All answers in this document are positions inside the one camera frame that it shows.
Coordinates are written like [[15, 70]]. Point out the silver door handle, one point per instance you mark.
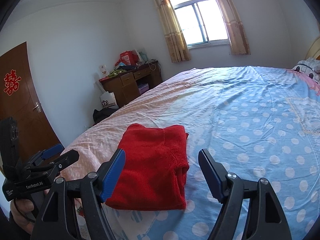
[[37, 107]]

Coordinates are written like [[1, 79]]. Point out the red gift bag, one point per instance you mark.
[[128, 57]]

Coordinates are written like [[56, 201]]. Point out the red double happiness sticker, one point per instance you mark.
[[11, 82]]

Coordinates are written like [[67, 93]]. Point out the wooden desk with drawers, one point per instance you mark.
[[129, 85]]

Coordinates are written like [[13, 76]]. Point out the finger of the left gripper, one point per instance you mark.
[[54, 150], [66, 160]]

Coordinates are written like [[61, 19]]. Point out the left beige curtain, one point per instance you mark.
[[177, 46]]

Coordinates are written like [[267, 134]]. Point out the black bag on floor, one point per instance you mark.
[[100, 115]]

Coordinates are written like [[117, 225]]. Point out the green items on desk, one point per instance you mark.
[[116, 72]]

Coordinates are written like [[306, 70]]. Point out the white paper bag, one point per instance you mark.
[[108, 100]]

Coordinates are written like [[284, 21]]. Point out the blue pink bed sheet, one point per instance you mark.
[[256, 121]]

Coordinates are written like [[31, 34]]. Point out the brown wooden door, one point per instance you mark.
[[34, 130]]

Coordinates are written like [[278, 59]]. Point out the window with metal frame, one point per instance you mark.
[[201, 22]]

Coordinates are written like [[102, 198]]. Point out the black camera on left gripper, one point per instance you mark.
[[9, 148]]

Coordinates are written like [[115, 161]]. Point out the red knitted sweater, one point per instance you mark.
[[155, 170]]

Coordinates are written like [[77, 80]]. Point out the cream wooden headboard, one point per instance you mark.
[[314, 51]]

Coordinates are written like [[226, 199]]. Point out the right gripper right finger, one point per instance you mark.
[[265, 216]]

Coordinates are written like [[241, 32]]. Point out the beige curtain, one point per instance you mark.
[[177, 46], [235, 29]]

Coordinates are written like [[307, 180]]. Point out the grey patterned pillow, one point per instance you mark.
[[309, 67]]

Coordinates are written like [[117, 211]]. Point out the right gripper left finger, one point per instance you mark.
[[57, 216]]

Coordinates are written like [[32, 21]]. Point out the left hand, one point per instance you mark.
[[19, 208]]

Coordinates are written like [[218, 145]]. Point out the pink folded quilt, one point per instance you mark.
[[313, 85]]

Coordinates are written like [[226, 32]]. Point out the right beige curtain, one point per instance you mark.
[[235, 29]]

